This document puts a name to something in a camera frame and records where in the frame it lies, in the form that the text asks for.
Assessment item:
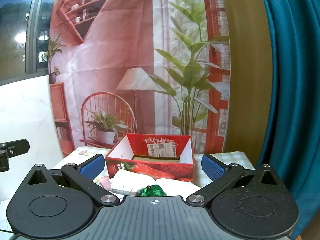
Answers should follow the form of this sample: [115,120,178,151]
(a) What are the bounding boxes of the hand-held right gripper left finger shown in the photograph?
[24,154,120,208]

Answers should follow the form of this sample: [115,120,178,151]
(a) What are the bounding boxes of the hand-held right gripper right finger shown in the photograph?
[185,154,285,208]

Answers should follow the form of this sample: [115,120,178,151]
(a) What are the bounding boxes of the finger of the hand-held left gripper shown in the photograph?
[0,139,30,173]

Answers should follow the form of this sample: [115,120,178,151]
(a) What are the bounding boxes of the white zippered cloth bag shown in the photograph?
[110,170,201,196]

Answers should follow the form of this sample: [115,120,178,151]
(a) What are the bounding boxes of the red cardboard box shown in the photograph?
[105,133,196,182]

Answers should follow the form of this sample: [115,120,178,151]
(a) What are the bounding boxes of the green thread ball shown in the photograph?
[139,184,167,197]

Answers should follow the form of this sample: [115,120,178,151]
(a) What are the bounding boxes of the checked cartoon print tablecloth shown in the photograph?
[52,146,258,196]

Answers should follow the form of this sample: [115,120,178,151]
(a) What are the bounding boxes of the window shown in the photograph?
[0,0,60,85]

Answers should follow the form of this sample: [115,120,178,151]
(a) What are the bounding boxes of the teal curtain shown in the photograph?
[257,0,320,240]

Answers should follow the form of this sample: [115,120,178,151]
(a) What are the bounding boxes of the printed room scene backdrop cloth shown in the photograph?
[49,0,232,158]

